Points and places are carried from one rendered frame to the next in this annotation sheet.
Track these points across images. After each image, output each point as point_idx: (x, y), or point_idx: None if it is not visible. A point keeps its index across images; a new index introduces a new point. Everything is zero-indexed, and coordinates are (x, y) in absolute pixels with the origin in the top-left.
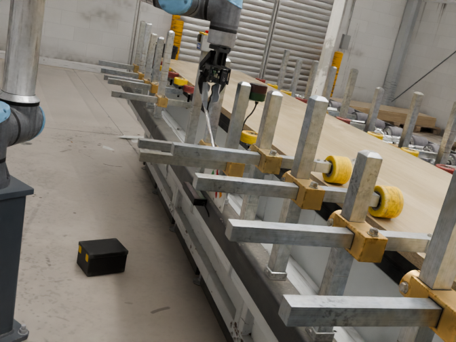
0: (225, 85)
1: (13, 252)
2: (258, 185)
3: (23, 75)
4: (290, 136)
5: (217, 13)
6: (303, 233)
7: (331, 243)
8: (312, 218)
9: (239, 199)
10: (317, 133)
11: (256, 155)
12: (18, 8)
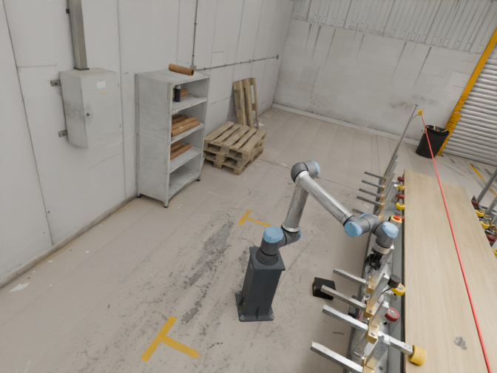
0: (387, 259)
1: (273, 288)
2: (340, 362)
3: (293, 220)
4: (429, 294)
5: (379, 237)
6: None
7: None
8: (398, 368)
9: None
10: (381, 354)
11: (365, 329)
12: (296, 195)
